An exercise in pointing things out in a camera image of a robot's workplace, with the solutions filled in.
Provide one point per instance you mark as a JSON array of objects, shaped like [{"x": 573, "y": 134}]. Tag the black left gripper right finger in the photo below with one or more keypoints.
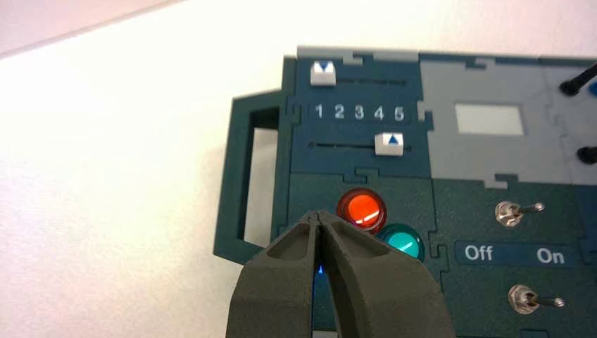
[{"x": 382, "y": 294}]

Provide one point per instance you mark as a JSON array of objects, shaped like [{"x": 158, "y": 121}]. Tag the green push button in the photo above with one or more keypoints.
[{"x": 403, "y": 240}]

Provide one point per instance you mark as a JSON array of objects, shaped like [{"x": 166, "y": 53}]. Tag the white slider knob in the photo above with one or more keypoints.
[
  {"x": 322, "y": 74},
  {"x": 389, "y": 144}
]

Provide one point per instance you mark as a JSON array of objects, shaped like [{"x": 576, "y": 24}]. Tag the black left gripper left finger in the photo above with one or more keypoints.
[{"x": 275, "y": 294}]

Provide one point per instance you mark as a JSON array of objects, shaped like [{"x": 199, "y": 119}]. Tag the metal toggle switch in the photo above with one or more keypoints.
[
  {"x": 522, "y": 298},
  {"x": 509, "y": 214}
]

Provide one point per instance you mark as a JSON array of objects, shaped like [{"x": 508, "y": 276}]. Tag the white display window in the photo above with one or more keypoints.
[{"x": 489, "y": 119}]

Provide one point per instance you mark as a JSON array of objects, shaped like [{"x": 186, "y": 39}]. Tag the red push button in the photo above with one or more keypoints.
[{"x": 361, "y": 207}]

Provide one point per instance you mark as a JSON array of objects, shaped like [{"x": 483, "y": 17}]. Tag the teal and grey control box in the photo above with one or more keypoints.
[{"x": 489, "y": 163}]

